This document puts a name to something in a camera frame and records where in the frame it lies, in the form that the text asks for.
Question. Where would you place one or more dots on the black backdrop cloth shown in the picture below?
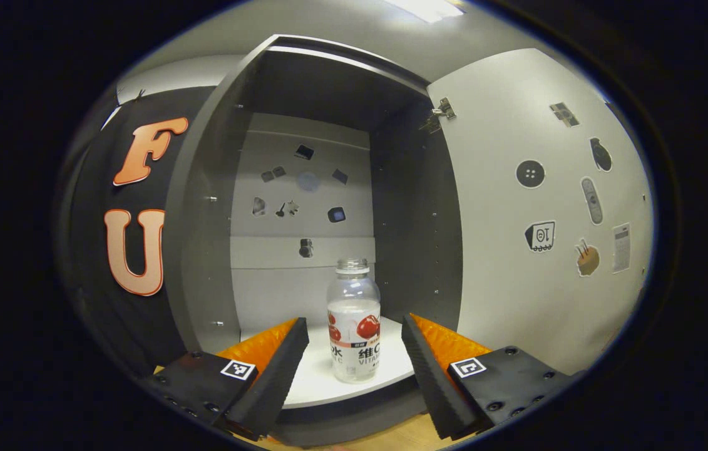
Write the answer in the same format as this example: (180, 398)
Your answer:
(141, 313)

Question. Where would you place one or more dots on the clear bottle red label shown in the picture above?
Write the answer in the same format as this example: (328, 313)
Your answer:
(354, 300)

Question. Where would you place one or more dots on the metal door hinge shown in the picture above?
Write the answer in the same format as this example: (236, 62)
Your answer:
(443, 111)

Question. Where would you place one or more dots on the cream cabinet door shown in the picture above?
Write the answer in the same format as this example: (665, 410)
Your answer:
(516, 300)

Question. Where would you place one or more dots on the white cabinet shelf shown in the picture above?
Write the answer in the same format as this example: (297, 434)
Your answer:
(313, 385)

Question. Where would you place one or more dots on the ceiling light strip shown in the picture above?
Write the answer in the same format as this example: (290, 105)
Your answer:
(425, 9)

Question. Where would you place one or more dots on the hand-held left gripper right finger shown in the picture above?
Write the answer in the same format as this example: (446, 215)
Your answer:
(432, 382)

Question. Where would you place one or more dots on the dark grey cabinet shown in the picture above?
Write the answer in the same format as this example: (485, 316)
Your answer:
(203, 219)

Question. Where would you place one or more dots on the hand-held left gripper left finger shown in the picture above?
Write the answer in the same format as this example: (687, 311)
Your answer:
(278, 376)

